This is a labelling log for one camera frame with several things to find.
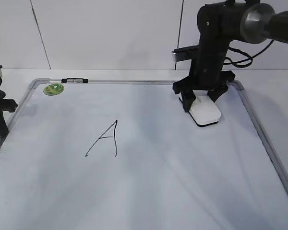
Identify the white magnetic whiteboard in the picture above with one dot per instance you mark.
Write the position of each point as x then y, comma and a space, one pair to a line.
125, 156

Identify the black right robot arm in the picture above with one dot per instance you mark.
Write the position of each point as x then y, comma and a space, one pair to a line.
252, 22

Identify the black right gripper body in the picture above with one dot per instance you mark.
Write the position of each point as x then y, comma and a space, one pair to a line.
205, 71

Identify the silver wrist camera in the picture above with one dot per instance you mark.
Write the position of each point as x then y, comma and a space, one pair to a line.
185, 53

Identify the round green magnet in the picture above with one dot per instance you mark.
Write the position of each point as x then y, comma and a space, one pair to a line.
53, 89

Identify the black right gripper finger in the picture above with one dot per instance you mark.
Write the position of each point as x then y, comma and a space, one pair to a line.
187, 98
217, 92

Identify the white whiteboard eraser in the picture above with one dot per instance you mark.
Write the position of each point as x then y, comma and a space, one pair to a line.
204, 111

